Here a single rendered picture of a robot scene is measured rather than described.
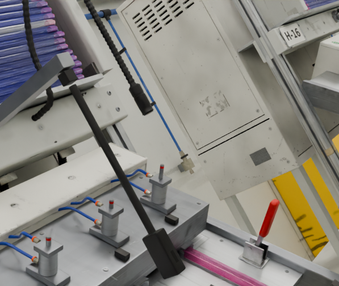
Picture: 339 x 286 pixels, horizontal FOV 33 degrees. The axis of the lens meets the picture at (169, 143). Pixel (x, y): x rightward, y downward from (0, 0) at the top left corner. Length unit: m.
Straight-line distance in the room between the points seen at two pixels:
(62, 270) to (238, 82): 1.10
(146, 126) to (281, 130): 1.68
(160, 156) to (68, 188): 2.44
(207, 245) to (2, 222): 0.31
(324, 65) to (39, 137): 1.11
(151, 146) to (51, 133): 2.37
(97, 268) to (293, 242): 3.31
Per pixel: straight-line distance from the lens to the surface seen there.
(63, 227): 0.78
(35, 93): 0.58
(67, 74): 0.54
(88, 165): 0.89
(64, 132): 0.89
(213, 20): 1.70
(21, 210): 0.77
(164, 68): 1.83
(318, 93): 1.60
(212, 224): 0.90
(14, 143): 0.84
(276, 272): 0.85
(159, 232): 0.53
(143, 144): 3.19
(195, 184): 3.37
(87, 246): 0.74
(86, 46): 0.96
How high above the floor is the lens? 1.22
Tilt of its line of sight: 1 degrees up
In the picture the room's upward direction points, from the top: 29 degrees counter-clockwise
